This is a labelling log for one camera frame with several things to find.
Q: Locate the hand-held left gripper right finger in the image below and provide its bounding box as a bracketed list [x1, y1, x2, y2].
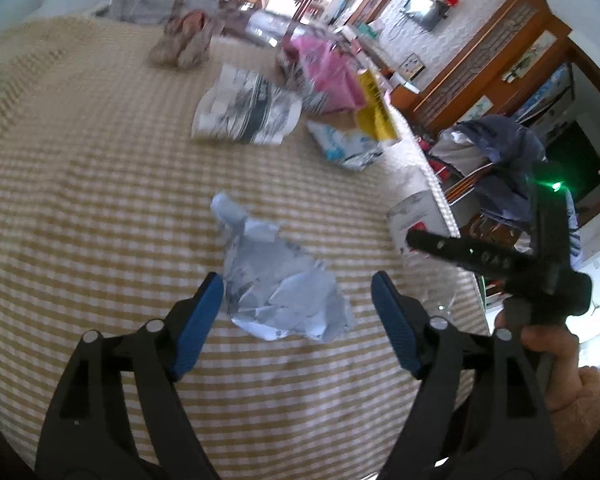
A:
[370, 270, 563, 480]

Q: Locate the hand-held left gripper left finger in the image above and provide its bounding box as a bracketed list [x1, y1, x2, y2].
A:
[35, 271, 226, 480]

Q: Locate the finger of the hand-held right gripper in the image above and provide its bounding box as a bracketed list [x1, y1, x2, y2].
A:
[405, 230, 536, 283]

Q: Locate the yellow cardboard box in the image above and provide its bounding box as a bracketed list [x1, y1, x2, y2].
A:
[354, 69, 400, 145]

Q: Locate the pink printed plastic bag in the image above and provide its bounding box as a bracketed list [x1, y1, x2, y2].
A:
[280, 35, 367, 116]

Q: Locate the person's right hand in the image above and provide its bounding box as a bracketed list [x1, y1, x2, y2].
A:
[495, 310, 600, 413]

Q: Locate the carved wooden chair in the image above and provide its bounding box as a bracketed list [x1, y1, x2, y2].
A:
[442, 160, 531, 271]

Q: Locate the blue silver foil wrapper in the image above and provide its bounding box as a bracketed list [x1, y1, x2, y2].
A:
[306, 120, 385, 173]

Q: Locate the yellow striped tablecloth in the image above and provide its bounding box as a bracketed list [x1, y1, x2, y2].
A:
[0, 15, 491, 480]

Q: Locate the wooden television cabinet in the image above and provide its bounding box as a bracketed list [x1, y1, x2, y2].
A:
[340, 20, 421, 96]

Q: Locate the small crumpled brown paper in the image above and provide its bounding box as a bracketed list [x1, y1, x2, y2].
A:
[149, 9, 213, 70]

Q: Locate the small picture frame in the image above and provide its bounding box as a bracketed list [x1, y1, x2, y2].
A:
[400, 54, 426, 81]

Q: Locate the wall mounted television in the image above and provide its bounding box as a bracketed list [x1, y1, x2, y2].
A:
[405, 0, 451, 32]

